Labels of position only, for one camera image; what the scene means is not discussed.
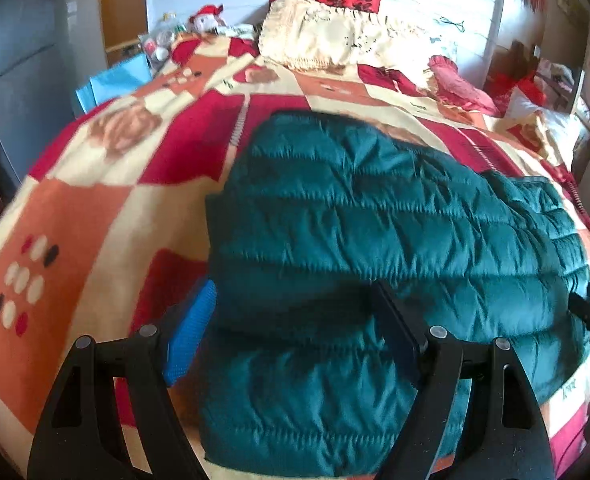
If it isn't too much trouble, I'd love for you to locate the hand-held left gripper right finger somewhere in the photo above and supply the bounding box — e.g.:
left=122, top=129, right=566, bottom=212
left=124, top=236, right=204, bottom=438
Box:
left=373, top=280, right=557, bottom=480

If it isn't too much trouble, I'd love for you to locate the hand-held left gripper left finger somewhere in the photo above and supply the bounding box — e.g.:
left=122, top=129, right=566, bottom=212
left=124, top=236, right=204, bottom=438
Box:
left=27, top=280, right=219, bottom=480

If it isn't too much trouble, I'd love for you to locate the teal quilted puffer jacket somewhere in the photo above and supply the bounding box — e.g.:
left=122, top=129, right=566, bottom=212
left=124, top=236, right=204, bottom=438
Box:
left=197, top=110, right=590, bottom=479

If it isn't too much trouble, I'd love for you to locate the red and cream printed blanket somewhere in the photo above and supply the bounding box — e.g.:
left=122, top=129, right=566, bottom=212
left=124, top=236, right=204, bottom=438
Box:
left=0, top=35, right=590, bottom=480

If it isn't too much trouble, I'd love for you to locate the white pillow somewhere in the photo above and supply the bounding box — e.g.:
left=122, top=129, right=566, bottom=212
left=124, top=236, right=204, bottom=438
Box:
left=505, top=92, right=577, bottom=161

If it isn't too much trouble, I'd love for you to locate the pink folded cloth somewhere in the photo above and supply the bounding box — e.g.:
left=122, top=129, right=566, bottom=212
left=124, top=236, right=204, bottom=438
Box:
left=427, top=55, right=502, bottom=117

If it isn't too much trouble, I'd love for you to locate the light blue bag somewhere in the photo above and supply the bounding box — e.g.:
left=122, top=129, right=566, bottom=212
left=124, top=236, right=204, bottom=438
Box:
left=75, top=54, right=152, bottom=114

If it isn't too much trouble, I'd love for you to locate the cream fringed blanket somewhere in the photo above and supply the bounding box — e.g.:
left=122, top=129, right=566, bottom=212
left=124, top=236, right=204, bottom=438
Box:
left=257, top=0, right=444, bottom=92

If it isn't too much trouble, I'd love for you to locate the santa plush toy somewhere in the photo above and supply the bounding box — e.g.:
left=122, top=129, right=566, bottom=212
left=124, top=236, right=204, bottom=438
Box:
left=189, top=5, right=226, bottom=37

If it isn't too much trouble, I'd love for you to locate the grey refrigerator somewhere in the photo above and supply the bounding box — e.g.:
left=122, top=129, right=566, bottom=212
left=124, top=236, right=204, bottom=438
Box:
left=0, top=0, right=84, bottom=188

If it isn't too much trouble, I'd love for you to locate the brown wooden door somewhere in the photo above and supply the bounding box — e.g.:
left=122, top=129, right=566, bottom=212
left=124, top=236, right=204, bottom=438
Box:
left=100, top=0, right=149, bottom=68

